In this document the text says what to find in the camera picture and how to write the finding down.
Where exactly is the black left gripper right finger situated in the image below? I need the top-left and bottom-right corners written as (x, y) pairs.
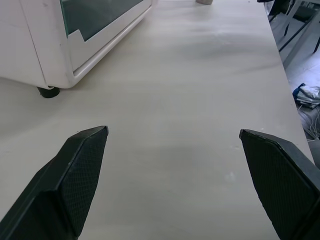
top-left (238, 128), bottom-right (320, 240)

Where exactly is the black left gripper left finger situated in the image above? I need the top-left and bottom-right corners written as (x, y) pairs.
top-left (0, 125), bottom-right (109, 240)

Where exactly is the black rubber appliance foot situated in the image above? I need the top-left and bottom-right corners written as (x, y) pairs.
top-left (36, 86), bottom-right (61, 99)

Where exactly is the white countertop oven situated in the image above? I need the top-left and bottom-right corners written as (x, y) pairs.
top-left (0, 0), bottom-right (154, 90)

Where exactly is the glass oven door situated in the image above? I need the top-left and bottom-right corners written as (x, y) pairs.
top-left (59, 0), bottom-right (153, 73)

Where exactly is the blue and white cloth bundle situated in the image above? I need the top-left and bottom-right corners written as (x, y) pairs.
top-left (292, 83), bottom-right (320, 110)

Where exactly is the white cable on floor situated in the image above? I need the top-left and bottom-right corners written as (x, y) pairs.
top-left (297, 103), bottom-right (320, 143)

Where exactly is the grey metal frame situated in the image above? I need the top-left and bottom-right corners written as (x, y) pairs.
top-left (268, 0), bottom-right (320, 68)

